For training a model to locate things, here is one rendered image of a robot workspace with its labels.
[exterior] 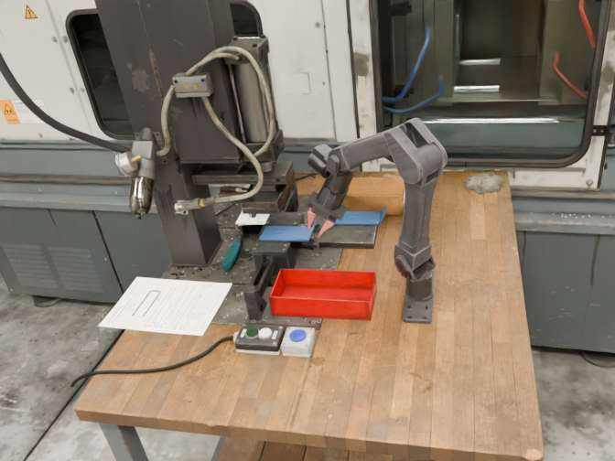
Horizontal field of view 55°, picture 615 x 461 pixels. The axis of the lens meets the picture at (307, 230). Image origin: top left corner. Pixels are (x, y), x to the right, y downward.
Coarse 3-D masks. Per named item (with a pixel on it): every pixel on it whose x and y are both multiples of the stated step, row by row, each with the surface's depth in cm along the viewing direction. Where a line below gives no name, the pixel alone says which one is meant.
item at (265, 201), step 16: (192, 176) 158; (208, 176) 157; (224, 176) 155; (240, 176) 154; (256, 176) 153; (272, 176) 152; (288, 176) 154; (272, 192) 153; (288, 192) 158; (256, 208) 151; (272, 208) 150
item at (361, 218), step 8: (384, 208) 177; (344, 216) 181; (360, 216) 179; (368, 216) 179; (376, 216) 178; (336, 224) 178; (344, 224) 177; (352, 224) 177; (360, 224) 176; (368, 224) 176; (376, 224) 175
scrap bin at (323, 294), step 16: (288, 272) 155; (304, 272) 154; (320, 272) 153; (336, 272) 152; (352, 272) 151; (368, 272) 150; (288, 288) 157; (304, 288) 156; (320, 288) 155; (336, 288) 154; (352, 288) 154; (368, 288) 152; (272, 304) 147; (288, 304) 146; (304, 304) 145; (320, 304) 143; (336, 304) 142; (352, 304) 141; (368, 304) 140; (368, 320) 143
